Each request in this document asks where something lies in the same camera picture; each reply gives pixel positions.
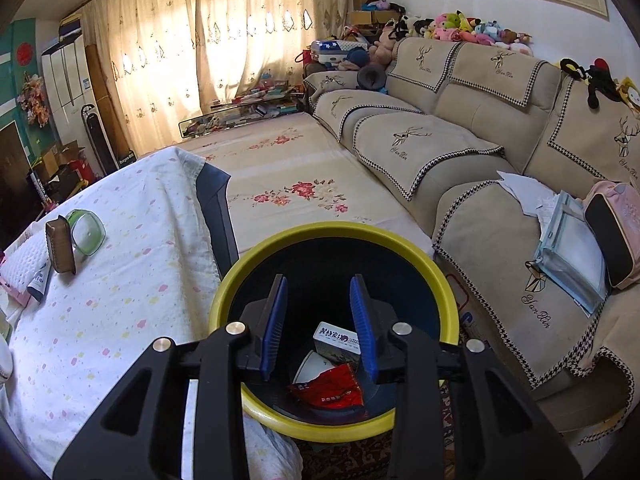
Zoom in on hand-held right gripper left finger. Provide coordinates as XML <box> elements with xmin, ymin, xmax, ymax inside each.
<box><xmin>52</xmin><ymin>274</ymin><xmax>290</xmax><ymax>480</ymax></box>

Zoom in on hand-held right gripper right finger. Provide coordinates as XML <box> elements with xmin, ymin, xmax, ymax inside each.
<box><xmin>349</xmin><ymin>274</ymin><xmax>583</xmax><ymax>480</ymax></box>

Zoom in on white printed box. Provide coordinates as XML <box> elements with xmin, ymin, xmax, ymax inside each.
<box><xmin>313</xmin><ymin>321</ymin><xmax>361</xmax><ymax>363</ymax></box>

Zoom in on white paper cup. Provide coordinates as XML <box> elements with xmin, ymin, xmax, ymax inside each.
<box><xmin>292</xmin><ymin>350</ymin><xmax>341</xmax><ymax>386</ymax></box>

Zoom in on red snack packet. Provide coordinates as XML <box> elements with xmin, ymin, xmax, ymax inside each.
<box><xmin>289</xmin><ymin>362</ymin><xmax>365</xmax><ymax>408</ymax></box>

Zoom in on yellow rimmed dark trash bin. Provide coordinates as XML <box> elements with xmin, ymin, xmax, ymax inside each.
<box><xmin>207</xmin><ymin>221</ymin><xmax>461</xmax><ymax>443</ymax></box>

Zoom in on patterned rug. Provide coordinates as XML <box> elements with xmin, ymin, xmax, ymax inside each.
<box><xmin>300</xmin><ymin>400</ymin><xmax>451</xmax><ymax>480</ymax></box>

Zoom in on dark table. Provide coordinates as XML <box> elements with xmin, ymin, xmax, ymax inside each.
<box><xmin>196</xmin><ymin>164</ymin><xmax>241</xmax><ymax>281</ymax></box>

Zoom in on beige deer print sofa cover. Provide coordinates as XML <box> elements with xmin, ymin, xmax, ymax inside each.
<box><xmin>302</xmin><ymin>71</ymin><xmax>361</xmax><ymax>111</ymax></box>
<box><xmin>450</xmin><ymin>42</ymin><xmax>548</xmax><ymax>108</ymax></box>
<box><xmin>352</xmin><ymin>112</ymin><xmax>503</xmax><ymax>201</ymax></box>
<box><xmin>545</xmin><ymin>67</ymin><xmax>640</xmax><ymax>188</ymax></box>
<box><xmin>387</xmin><ymin>37</ymin><xmax>463</xmax><ymax>93</ymax></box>
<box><xmin>432</xmin><ymin>180</ymin><xmax>640</xmax><ymax>401</ymax></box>
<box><xmin>312</xmin><ymin>89</ymin><xmax>423</xmax><ymax>143</ymax></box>

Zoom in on white dotted tablecloth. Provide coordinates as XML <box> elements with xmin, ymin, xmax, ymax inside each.
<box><xmin>0</xmin><ymin>146</ymin><xmax>303</xmax><ymax>480</ymax></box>

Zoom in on floral mat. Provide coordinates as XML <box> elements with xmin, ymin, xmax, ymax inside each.
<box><xmin>175</xmin><ymin>112</ymin><xmax>436</xmax><ymax>256</ymax></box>

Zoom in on white papers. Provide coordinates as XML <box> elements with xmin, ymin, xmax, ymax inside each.
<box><xmin>496</xmin><ymin>171</ymin><xmax>566</xmax><ymax>221</ymax></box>

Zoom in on glass coffee table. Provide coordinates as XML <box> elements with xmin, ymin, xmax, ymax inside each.
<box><xmin>178</xmin><ymin>87</ymin><xmax>306</xmax><ymax>139</ymax></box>

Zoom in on blue document bag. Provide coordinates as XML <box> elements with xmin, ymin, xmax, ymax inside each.
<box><xmin>532</xmin><ymin>190</ymin><xmax>611</xmax><ymax>313</ymax></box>

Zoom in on brown case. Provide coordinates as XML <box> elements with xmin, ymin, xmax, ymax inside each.
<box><xmin>45</xmin><ymin>215</ymin><xmax>77</xmax><ymax>275</ymax></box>

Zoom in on pile of books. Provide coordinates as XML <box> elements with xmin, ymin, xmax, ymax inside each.
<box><xmin>220</xmin><ymin>77</ymin><xmax>306</xmax><ymax>121</ymax></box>

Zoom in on white tube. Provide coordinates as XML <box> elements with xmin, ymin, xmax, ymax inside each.
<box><xmin>27</xmin><ymin>265</ymin><xmax>53</xmax><ymax>303</ymax></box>

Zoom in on beige sofa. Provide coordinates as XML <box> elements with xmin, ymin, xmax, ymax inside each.
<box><xmin>302</xmin><ymin>35</ymin><xmax>640</xmax><ymax>441</ymax></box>

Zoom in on red canister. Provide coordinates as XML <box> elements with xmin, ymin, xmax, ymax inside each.
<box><xmin>67</xmin><ymin>160</ymin><xmax>96</xmax><ymax>184</ymax></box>

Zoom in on dark neck pillow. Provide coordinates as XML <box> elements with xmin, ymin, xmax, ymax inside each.
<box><xmin>357</xmin><ymin>62</ymin><xmax>386</xmax><ymax>93</ymax></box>

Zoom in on black standing fan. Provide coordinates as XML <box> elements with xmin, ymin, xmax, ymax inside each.
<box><xmin>80</xmin><ymin>103</ymin><xmax>121</xmax><ymax>176</ymax></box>

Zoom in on white textured pack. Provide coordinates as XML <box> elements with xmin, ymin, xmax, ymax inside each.
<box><xmin>0</xmin><ymin>232</ymin><xmax>51</xmax><ymax>293</ymax></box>

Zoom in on pink flat packet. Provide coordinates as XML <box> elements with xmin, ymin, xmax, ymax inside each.
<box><xmin>0</xmin><ymin>280</ymin><xmax>32</xmax><ymax>307</ymax></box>

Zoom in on pink and black bag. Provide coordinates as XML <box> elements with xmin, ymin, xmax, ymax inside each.
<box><xmin>584</xmin><ymin>180</ymin><xmax>640</xmax><ymax>291</ymax></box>

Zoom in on blue and white suitcase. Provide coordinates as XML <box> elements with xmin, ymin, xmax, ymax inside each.
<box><xmin>310</xmin><ymin>39</ymin><xmax>361</xmax><ymax>68</ymax></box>

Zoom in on brown board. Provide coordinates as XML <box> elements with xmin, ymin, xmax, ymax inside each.
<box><xmin>84</xmin><ymin>44</ymin><xmax>132</xmax><ymax>158</ymax></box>

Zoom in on pink teddy bear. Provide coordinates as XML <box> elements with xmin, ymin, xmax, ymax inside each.
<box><xmin>367</xmin><ymin>25</ymin><xmax>401</xmax><ymax>66</ymax></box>

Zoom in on beige patterned curtain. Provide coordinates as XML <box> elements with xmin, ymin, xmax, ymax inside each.
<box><xmin>82</xmin><ymin>0</ymin><xmax>353</xmax><ymax>156</ymax></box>

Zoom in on black television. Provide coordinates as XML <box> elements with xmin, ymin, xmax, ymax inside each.
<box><xmin>0</xmin><ymin>125</ymin><xmax>42</xmax><ymax>251</ymax></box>

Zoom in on row of plush toys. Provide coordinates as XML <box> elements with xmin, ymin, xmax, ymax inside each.
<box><xmin>395</xmin><ymin>10</ymin><xmax>533</xmax><ymax>56</ymax></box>

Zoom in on white refrigerator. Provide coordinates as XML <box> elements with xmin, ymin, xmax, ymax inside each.
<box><xmin>41</xmin><ymin>36</ymin><xmax>97</xmax><ymax>161</ymax></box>

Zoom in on artificial flowers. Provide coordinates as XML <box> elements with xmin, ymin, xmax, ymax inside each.
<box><xmin>19</xmin><ymin>74</ymin><xmax>51</xmax><ymax>128</ymax></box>

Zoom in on black and red plush toy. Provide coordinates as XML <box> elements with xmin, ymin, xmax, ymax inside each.
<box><xmin>559</xmin><ymin>57</ymin><xmax>621</xmax><ymax>111</ymax></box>

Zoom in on yellow plush toy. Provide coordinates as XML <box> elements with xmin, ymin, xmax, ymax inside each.
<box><xmin>617</xmin><ymin>77</ymin><xmax>640</xmax><ymax>117</ymax></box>

